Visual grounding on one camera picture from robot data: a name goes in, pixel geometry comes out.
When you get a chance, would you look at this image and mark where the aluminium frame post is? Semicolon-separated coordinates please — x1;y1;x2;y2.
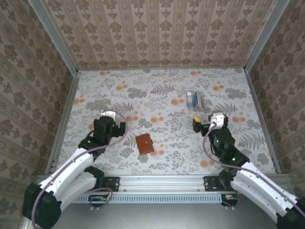
27;0;79;75
244;0;291;72

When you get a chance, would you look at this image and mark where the grey metal panel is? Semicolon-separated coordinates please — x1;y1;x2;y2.
21;202;284;229

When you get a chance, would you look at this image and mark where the clear acrylic card stand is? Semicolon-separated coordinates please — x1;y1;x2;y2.
185;90;207;112

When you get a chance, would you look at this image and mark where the aluminium table side rail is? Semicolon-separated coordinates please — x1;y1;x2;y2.
46;71;81;176
244;69;282;174

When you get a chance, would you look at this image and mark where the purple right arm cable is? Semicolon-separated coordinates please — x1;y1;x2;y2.
202;121;301;210

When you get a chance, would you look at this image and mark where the thin aluminium table rail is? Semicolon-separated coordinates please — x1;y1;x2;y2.
77;67;246;71

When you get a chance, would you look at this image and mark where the brown leather card holder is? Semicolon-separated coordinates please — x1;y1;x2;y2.
135;134;154;156

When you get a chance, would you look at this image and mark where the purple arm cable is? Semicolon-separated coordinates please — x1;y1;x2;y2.
30;109;128;229
202;121;301;210

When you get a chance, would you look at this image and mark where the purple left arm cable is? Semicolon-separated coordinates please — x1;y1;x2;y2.
30;109;128;229

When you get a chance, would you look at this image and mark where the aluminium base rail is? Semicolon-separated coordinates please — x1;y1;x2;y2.
35;175;293;191

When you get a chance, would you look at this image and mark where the black cable connector port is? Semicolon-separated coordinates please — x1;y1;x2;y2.
221;193;239;206
88;194;108;207

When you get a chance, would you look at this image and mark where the slotted white cable duct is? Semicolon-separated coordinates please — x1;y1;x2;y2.
69;193;227;204

